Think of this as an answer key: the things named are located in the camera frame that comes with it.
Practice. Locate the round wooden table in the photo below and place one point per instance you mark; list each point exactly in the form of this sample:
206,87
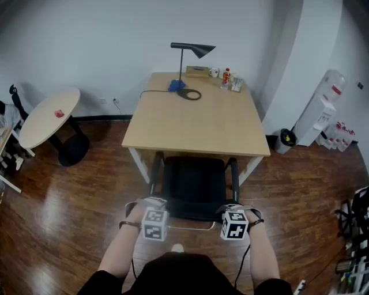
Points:
49,115

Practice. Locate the white shoe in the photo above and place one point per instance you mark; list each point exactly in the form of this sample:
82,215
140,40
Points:
177,247

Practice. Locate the white water dispenser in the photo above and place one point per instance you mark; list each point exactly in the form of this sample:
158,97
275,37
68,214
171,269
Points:
312,124

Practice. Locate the white-legged wooden desk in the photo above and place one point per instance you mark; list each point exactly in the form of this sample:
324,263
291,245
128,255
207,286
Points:
4,138

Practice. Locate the black mesh chair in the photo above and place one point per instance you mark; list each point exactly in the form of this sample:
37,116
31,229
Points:
193,184

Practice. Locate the person's right forearm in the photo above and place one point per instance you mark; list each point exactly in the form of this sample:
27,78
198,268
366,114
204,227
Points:
261,253

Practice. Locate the bottles and items cluster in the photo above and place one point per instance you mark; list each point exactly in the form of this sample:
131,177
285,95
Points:
237,84

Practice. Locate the clear water jug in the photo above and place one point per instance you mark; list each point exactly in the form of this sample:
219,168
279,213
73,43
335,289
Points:
334,85

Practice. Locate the blue cloth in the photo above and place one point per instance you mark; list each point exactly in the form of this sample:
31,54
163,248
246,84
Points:
176,86

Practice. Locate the black wristband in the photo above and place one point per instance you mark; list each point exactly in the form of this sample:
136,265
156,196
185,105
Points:
129,224
256,222

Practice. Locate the small red object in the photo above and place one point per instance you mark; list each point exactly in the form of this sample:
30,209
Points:
58,113

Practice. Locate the dark wall switch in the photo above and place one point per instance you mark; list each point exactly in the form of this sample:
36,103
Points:
360,84

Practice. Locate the metal flask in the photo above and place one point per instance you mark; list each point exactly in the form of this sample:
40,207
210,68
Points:
345,266

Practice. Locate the white power strip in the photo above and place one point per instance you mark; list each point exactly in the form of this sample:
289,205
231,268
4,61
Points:
300,286

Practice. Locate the grey trash bin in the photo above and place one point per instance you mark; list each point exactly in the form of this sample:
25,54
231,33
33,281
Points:
284,142

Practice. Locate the white metal rack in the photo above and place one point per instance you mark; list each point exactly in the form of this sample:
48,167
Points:
357,270

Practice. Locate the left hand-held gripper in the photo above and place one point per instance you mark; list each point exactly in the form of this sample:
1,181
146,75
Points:
154,227

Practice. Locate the group of clear water bottles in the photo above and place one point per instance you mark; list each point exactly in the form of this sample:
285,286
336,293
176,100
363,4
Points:
337,138

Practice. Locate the wooden tissue box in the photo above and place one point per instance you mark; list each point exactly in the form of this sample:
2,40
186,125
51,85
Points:
197,72

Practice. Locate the person's black clothing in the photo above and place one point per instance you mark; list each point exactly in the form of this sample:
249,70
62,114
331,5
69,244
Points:
184,273

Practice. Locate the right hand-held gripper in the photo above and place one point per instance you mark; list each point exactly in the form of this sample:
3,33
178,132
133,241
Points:
235,230

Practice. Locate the black desk lamp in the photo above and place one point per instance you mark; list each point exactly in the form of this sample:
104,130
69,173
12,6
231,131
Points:
201,49

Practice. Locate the white mug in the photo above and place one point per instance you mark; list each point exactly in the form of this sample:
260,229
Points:
214,72

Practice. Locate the black equipment cart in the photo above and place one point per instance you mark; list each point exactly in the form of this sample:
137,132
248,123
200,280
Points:
360,207

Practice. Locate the person's left forearm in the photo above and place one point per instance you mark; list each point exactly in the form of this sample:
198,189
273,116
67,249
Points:
121,250

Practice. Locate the light wooden desk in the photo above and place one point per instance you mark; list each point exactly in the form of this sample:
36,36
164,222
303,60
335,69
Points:
196,121

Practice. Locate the red drink bottle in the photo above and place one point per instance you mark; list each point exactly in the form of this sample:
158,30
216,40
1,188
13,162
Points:
226,78

